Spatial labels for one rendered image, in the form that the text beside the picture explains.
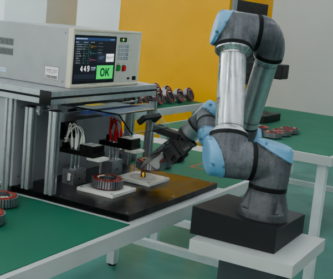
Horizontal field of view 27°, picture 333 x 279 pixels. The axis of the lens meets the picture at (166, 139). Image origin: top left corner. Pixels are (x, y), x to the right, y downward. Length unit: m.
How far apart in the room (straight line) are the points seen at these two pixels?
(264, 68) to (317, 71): 5.39
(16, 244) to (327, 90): 5.99
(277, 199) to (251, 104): 0.40
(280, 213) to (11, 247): 0.78
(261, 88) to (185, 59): 3.89
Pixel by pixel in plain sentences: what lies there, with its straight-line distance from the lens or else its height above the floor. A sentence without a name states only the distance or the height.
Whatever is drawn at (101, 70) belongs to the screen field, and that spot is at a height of 1.17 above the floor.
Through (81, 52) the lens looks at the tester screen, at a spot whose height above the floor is 1.24.
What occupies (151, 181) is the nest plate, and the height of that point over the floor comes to 0.78.
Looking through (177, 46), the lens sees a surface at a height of 1.15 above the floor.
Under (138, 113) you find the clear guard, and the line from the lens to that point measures 2.33.
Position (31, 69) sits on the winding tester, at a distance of 2.49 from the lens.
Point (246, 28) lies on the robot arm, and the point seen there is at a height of 1.37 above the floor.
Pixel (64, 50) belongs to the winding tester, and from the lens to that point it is 2.40.
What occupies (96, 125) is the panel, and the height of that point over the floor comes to 0.94.
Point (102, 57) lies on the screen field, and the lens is 2.52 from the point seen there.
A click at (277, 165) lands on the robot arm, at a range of 2.05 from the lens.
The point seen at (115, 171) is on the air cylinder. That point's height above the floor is 0.78.
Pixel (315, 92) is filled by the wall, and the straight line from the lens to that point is 7.66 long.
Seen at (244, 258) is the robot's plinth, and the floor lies 0.73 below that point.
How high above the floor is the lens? 1.38
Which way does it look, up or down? 10 degrees down
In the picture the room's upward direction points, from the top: 5 degrees clockwise
